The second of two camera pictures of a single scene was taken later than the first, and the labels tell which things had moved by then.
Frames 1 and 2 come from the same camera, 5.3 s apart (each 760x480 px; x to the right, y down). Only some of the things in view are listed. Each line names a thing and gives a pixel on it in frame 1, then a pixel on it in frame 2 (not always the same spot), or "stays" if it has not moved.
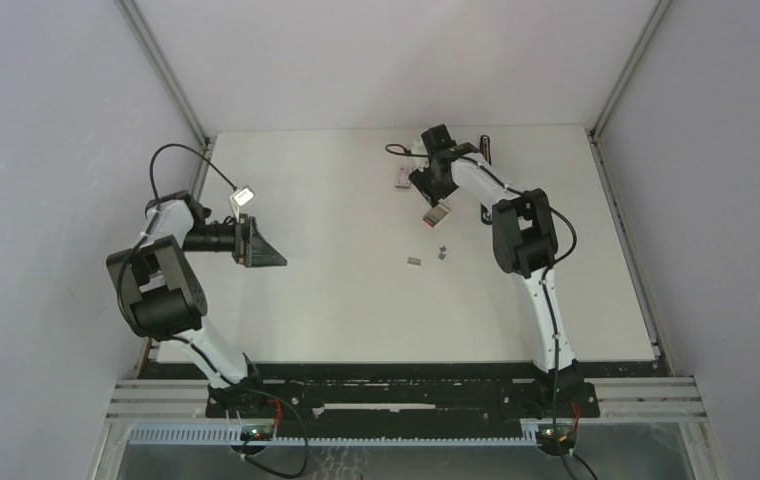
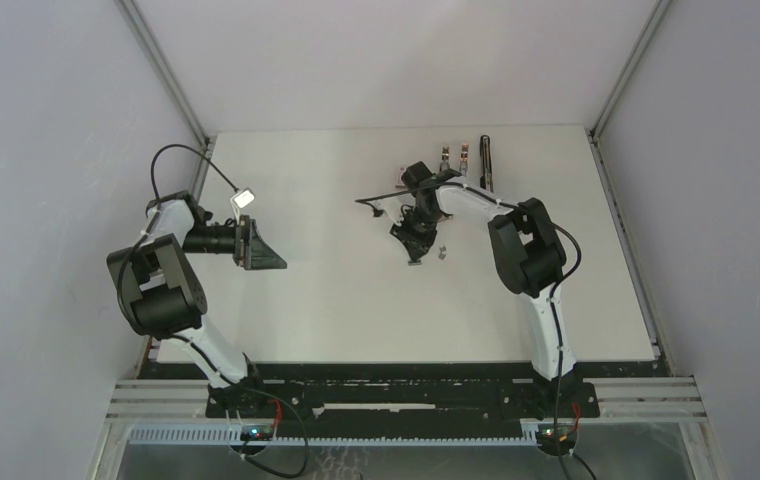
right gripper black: [435, 194] -> [417, 246]
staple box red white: [403, 181] stays
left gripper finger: [254, 230] stays
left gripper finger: [259, 253] stays
